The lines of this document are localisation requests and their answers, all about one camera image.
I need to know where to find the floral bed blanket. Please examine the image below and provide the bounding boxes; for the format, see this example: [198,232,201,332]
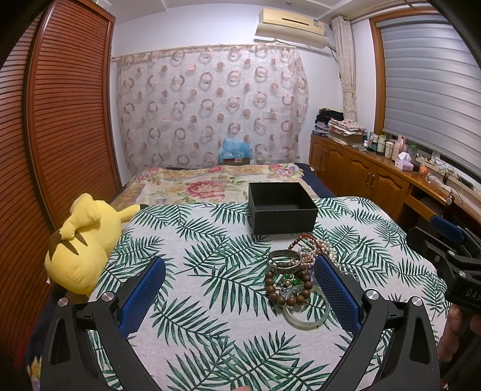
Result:
[111,163,318,210]

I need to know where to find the black square jewelry box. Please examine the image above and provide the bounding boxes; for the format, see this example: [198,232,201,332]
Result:
[249,183,318,236]

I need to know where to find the brown wooden bead bracelet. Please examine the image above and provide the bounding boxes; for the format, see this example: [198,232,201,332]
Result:
[263,269,314,306]

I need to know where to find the red coral bead necklace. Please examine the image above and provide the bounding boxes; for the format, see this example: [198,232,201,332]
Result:
[288,233,320,257]

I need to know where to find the blue plush toy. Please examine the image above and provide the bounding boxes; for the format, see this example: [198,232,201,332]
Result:
[219,139,252,164]

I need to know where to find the yellow pikachu plush toy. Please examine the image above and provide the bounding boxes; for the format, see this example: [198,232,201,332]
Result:
[44,193,144,297]

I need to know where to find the silver metal bangle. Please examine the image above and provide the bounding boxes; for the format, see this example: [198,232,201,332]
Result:
[267,249,302,274]

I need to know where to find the pale jade bangle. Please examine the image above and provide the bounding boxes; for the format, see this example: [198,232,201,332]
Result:
[282,285,336,331]

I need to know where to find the stack of folded clothes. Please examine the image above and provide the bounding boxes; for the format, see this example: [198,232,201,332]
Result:
[313,107,368,145]

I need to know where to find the pink circle pattern curtain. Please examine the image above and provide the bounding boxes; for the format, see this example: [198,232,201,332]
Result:
[117,44,309,174]

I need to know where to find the pink bottle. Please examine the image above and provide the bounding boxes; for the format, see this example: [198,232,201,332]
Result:
[391,135,406,161]

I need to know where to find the wooden cabinet counter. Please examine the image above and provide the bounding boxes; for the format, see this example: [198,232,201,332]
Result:
[309,134,480,225]

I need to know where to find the person's right hand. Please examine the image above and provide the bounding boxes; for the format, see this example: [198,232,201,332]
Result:
[438,305,463,362]

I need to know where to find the beige side curtain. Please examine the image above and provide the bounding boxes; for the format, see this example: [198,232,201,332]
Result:
[331,16,357,122]

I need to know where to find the white power strip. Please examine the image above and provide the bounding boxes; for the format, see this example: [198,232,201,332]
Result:
[415,154,480,196]

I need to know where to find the green jade pendant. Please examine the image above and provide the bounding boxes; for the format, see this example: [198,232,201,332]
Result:
[281,273,303,288]

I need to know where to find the grey window blind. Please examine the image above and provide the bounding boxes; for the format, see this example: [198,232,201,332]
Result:
[376,15,480,175]

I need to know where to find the pink tissue box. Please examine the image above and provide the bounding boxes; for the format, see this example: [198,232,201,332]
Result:
[395,152,413,172]

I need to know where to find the brown louvered wardrobe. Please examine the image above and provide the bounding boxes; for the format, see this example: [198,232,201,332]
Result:
[1,1,121,364]

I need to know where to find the wall air conditioner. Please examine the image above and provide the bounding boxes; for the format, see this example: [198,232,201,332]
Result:
[255,8,329,49]

